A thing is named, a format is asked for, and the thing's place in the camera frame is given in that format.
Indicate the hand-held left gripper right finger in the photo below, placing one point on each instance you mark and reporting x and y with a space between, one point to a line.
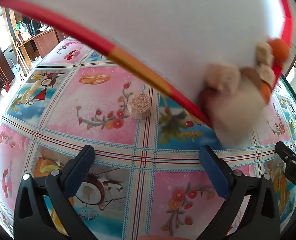
214 172

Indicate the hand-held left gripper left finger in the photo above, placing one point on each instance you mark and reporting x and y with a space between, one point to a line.
80 170

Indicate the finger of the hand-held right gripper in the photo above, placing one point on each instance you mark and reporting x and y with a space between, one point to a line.
288 162

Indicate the round tan sugarcane chunk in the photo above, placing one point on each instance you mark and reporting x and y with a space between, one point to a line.
263 52
139 106

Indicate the large orange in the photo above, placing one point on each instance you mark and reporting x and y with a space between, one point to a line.
279 50

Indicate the red rimmed white tray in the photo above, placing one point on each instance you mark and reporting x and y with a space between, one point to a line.
163 17

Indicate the pale blurred chunk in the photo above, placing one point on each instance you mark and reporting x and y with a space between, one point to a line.
238 115

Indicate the printed fruit pattern tablecloth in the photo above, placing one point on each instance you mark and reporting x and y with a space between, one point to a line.
143 195

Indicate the dark red wrinkled fruit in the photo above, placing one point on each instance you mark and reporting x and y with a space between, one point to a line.
204 98

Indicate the red box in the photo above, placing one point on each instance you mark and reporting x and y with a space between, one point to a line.
6 86

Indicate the wooden cabinet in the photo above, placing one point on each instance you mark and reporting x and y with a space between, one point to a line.
42 40

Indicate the black kettle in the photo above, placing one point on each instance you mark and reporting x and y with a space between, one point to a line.
32 27

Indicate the green bag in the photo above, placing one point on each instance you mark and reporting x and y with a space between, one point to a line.
20 26

